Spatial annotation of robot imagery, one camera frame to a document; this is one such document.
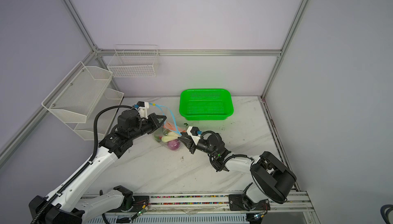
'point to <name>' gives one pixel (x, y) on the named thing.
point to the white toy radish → (170, 136)
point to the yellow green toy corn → (157, 138)
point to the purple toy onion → (174, 144)
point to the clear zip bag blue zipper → (163, 131)
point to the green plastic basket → (206, 104)
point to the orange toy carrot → (171, 126)
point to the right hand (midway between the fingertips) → (179, 136)
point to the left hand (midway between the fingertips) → (166, 118)
